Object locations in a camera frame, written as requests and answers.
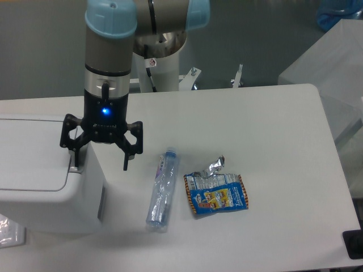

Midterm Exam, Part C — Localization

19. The empty clear plastic bottle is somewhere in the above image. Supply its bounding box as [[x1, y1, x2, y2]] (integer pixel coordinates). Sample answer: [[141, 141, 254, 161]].
[[146, 147, 179, 233]]

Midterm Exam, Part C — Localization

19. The translucent white plastic box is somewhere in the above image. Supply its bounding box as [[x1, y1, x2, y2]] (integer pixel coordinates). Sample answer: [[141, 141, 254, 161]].
[[278, 19, 362, 199]]

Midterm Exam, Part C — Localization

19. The clear plastic bag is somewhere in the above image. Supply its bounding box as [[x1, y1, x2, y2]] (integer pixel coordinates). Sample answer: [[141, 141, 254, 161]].
[[1, 215, 26, 249]]

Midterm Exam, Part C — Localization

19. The white push-lid trash can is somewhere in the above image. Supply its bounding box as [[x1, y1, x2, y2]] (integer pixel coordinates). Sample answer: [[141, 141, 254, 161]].
[[1, 113, 106, 233]]

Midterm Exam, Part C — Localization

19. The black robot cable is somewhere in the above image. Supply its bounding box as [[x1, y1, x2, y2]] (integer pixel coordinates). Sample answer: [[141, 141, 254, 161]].
[[143, 44, 158, 93]]

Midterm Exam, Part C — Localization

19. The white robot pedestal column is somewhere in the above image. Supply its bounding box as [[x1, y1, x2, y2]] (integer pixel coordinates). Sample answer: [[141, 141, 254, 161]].
[[134, 31, 187, 93]]

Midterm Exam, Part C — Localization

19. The black device at table edge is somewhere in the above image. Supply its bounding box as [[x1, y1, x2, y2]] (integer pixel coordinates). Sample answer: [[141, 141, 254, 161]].
[[343, 229, 362, 260]]

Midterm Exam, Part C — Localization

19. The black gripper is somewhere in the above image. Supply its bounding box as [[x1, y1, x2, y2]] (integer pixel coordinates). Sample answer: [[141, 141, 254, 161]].
[[59, 82, 144, 171]]

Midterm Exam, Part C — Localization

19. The blue foil snack wrapper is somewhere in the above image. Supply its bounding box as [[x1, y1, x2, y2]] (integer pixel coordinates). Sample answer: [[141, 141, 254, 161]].
[[184, 156, 249, 215]]

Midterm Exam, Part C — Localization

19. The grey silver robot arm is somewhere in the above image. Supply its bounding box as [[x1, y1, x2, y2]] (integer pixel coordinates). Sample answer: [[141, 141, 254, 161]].
[[60, 1, 210, 169]]

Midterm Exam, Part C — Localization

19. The white pedestal base frame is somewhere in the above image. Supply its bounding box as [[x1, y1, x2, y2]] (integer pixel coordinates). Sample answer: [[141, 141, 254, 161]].
[[130, 64, 243, 92]]

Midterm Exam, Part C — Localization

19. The blue water jug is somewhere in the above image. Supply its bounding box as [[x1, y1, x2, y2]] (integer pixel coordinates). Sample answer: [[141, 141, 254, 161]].
[[315, 0, 362, 32]]

